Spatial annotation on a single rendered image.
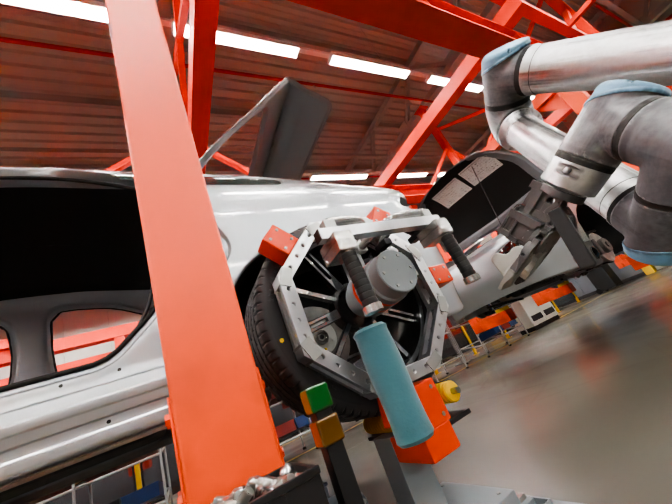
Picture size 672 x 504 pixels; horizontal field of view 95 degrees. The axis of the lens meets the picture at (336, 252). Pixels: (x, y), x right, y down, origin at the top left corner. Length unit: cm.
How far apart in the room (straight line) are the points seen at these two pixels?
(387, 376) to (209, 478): 38
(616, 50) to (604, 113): 29
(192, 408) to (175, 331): 15
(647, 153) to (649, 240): 14
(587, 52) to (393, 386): 82
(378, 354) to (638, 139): 57
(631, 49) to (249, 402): 100
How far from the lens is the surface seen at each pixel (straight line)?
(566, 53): 95
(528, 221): 67
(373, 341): 75
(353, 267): 68
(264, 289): 92
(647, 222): 64
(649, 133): 59
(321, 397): 55
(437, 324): 105
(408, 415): 76
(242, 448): 68
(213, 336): 70
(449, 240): 92
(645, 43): 90
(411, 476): 108
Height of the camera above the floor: 65
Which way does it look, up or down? 22 degrees up
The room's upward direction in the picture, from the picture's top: 23 degrees counter-clockwise
